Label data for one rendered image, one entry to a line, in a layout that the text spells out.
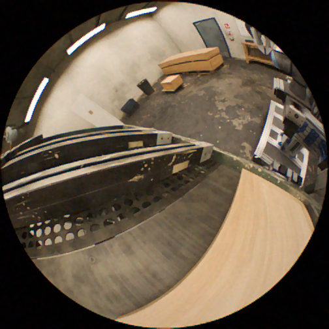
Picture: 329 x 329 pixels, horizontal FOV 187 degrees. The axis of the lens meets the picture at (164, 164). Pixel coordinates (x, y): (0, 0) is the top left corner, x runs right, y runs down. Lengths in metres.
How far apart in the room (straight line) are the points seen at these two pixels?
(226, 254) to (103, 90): 5.01
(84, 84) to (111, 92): 1.35
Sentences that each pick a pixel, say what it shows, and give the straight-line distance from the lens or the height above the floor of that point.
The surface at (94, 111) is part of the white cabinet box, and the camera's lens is 3.51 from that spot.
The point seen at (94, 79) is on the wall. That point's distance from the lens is 5.02.
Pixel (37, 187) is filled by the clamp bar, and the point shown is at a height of 1.41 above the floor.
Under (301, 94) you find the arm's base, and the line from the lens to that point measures 0.88.
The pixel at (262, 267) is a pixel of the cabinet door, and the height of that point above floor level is 1.22.
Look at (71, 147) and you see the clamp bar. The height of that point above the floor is 1.37.
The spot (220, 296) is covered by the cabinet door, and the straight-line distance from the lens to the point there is 0.15.
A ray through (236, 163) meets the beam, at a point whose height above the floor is 0.90.
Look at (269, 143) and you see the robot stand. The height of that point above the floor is 0.21.
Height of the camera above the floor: 1.37
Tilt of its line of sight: 52 degrees down
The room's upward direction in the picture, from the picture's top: 57 degrees counter-clockwise
